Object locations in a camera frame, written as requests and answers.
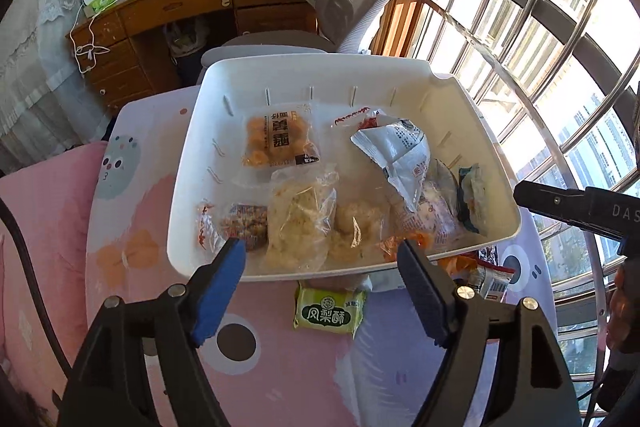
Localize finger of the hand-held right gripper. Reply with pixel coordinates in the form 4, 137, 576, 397
512, 180, 592, 229

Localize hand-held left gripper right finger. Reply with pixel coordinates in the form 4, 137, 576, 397
396, 238, 583, 427

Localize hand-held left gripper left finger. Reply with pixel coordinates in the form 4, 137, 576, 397
57, 237, 247, 427

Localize green pastry packet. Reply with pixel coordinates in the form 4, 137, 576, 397
292, 281, 368, 339

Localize white plastic bin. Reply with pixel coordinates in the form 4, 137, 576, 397
166, 53, 522, 283

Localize person's right hand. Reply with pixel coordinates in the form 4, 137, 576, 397
606, 257, 640, 355

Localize clear red-edged wrapper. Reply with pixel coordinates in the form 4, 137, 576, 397
195, 202, 226, 258

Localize beige barcode snack packet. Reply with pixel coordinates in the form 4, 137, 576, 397
470, 259, 516, 303

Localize small brown candy packet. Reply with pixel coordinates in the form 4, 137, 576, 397
220, 203, 269, 250

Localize blue green snack packet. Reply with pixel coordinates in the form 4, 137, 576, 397
457, 164, 488, 235

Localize clear bun packet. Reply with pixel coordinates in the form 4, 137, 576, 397
327, 194, 393, 265

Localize clear rice cracker packet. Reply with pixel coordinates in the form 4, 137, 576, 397
261, 167, 338, 273

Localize silver white snack packet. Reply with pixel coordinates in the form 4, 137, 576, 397
350, 117, 432, 212

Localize metal window grille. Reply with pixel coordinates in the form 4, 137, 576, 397
370, 0, 640, 427

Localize orange fried snack packet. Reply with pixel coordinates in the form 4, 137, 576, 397
241, 104, 321, 168

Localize pink blanket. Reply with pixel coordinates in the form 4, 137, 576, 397
0, 142, 108, 427

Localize grey cloth bag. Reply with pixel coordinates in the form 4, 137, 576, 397
162, 19, 211, 58

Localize wooden desk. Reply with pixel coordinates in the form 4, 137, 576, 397
66, 0, 326, 115

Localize white lace cloth cover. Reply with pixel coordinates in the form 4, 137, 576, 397
0, 0, 113, 172

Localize black cable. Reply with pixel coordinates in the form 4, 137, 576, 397
0, 197, 73, 378

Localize white cable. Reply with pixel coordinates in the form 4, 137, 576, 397
69, 2, 111, 75

